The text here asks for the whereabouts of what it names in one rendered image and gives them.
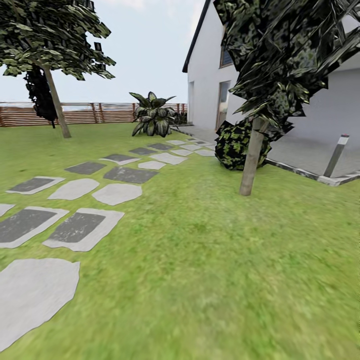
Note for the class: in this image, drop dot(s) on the fixed window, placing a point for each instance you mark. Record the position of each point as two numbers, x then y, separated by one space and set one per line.
223 102

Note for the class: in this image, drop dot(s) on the bush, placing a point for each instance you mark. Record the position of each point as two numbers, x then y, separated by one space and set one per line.
153 116
233 142

